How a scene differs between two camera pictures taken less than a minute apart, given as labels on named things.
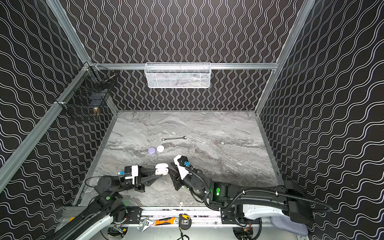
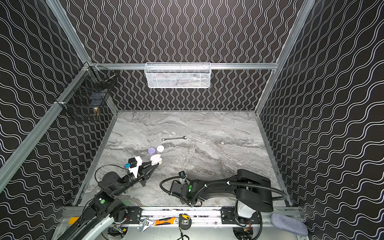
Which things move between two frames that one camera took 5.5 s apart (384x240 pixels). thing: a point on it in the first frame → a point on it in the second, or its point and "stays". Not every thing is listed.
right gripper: x=176 y=176 → x=175 y=190
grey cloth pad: x=284 y=223 stays
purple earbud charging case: x=151 y=150 stays
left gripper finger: x=141 y=188 → x=143 y=181
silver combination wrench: x=183 y=137 stays
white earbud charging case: x=160 y=148 stays
